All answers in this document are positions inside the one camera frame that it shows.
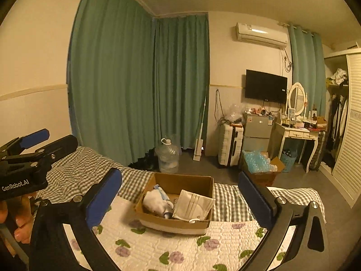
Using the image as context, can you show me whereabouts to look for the brown cardboard box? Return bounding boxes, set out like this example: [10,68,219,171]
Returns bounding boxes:
[135,173,215,236]

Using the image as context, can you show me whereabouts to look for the white flat mop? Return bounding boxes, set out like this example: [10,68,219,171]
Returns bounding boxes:
[193,97,207,161]

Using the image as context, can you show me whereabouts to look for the large clear water jug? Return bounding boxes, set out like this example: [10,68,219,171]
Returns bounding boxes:
[155,138,180,174]

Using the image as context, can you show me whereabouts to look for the grey checked bedsheet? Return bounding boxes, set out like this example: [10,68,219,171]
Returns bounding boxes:
[36,146,254,222]

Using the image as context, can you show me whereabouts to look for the white striped cloth bag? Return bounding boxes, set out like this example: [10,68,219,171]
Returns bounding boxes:
[173,190,215,223]

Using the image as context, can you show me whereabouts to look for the white socks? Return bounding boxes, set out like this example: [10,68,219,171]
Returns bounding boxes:
[163,200,174,219]

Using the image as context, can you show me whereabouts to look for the large green curtain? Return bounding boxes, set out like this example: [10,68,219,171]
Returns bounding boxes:
[67,0,210,165]

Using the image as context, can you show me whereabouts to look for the small green curtain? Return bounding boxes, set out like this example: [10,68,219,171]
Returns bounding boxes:
[288,25,326,116]

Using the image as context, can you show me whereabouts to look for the white fluffy stuffing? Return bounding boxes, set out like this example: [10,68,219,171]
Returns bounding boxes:
[143,189,167,218]

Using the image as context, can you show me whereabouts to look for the white air conditioner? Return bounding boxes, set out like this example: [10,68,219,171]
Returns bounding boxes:
[236,23,288,49]

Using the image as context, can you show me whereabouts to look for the hanging dark clothes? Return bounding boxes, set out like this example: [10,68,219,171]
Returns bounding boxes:
[326,95,348,152]

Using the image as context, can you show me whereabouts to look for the person's left hand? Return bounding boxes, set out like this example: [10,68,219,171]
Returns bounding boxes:
[1,192,37,244]

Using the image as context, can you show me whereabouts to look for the blue laundry basket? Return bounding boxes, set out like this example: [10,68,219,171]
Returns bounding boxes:
[280,149,297,173]

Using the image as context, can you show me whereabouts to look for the box of water bottles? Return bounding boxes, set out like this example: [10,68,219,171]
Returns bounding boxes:
[241,150,285,187]

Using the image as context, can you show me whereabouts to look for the clear plastic bag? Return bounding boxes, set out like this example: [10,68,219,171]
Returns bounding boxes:
[224,103,245,124]

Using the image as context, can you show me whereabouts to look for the white louvered wardrobe door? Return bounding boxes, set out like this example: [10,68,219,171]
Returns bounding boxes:
[332,53,361,207]

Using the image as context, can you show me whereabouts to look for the white oval vanity mirror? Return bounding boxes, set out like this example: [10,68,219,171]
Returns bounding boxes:
[286,82,307,117]

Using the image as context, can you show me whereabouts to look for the floral white quilt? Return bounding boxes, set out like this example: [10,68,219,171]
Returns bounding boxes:
[62,196,297,271]

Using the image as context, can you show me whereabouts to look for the white dressing table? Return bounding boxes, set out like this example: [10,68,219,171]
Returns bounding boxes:
[277,125,321,174]

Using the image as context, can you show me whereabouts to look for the black wall television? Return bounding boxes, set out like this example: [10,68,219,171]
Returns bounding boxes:
[245,70,288,104]

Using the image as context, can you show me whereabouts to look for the silver mini fridge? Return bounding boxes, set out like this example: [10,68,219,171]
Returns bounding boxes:
[242,114,273,152]

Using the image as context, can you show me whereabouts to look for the white suitcase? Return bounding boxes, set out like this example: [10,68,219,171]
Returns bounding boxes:
[218,123,243,167]

